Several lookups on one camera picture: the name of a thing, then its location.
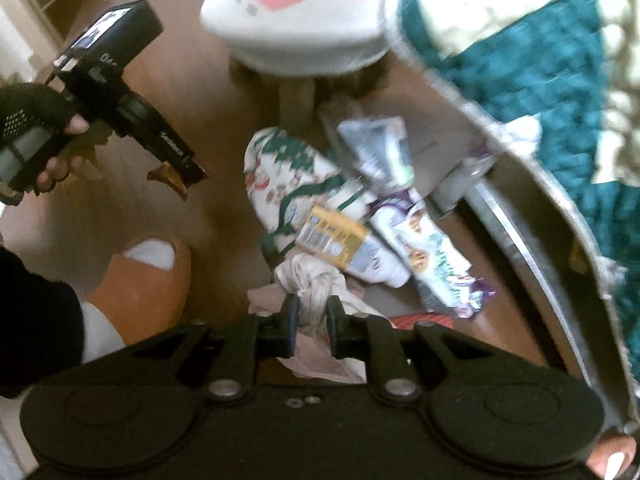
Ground person's black trouser leg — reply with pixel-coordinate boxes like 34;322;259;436
0;246;86;400

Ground white round stool pink print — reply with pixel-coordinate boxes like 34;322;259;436
200;0;397;127

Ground person's white sock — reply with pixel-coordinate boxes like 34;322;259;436
81;240;177;362

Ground metal bed frame rail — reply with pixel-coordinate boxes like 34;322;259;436
465;180;603;386

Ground orange slipper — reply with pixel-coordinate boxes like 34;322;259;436
81;235;193;347
584;432;639;479

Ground teal and cream blanket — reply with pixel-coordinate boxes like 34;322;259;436
382;0;640;411

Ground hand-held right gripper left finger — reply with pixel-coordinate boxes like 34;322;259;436
132;294;301;404

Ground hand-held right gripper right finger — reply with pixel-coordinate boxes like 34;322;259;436
326;295;493;404

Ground red flat wrapper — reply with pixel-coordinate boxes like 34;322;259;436
389;312;452;332

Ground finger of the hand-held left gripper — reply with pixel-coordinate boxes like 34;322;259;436
165;152;210;193

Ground grey blue paper packet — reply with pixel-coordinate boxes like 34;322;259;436
336;115;417;187

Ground white tote bag green handles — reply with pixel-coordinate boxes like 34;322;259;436
243;126;377;267

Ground clear plastic wrapper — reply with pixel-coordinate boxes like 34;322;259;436
429;139;497;212

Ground person's left hand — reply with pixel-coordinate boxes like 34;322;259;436
0;82;92;195

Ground yellow carton box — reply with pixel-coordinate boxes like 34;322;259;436
295;204;372;267

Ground brown wrapper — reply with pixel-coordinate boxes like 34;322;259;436
146;161;190;202

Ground white knotted plastic bag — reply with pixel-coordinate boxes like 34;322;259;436
274;254;372;343

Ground white crumpled paper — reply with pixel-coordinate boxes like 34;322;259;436
492;115;544;157

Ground purple snack packet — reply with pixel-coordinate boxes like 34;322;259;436
372;186;497;319

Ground white and blue packet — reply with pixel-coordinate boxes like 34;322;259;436
344;234;412;289

